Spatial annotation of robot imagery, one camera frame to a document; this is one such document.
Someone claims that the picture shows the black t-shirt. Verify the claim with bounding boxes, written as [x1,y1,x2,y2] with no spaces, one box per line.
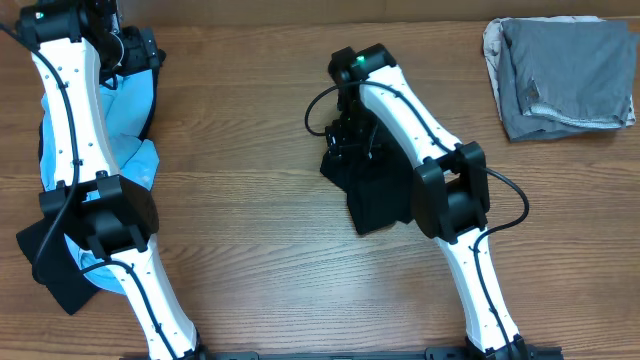
[320,123,414,235]

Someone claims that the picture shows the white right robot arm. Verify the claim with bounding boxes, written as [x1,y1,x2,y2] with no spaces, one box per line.
[320,44,533,359]

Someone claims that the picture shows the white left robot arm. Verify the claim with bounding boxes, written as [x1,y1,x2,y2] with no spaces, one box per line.
[12,1,207,359]

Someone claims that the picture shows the brown cardboard backdrop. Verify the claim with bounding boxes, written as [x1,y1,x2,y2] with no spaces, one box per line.
[0,0,640,30]

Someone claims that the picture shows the light blue t-shirt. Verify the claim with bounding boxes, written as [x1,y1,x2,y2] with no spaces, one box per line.
[39,70,159,295]

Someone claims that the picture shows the folded white cloth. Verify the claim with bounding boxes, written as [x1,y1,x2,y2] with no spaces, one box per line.
[481,15,638,128]

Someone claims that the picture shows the folded grey shorts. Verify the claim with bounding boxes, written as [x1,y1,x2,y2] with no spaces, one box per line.
[496,17,636,143]

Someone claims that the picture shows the black garment under blue shirt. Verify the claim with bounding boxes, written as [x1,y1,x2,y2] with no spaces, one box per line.
[37,70,159,315]

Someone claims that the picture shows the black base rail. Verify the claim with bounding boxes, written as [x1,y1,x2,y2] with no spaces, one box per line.
[119,345,565,360]

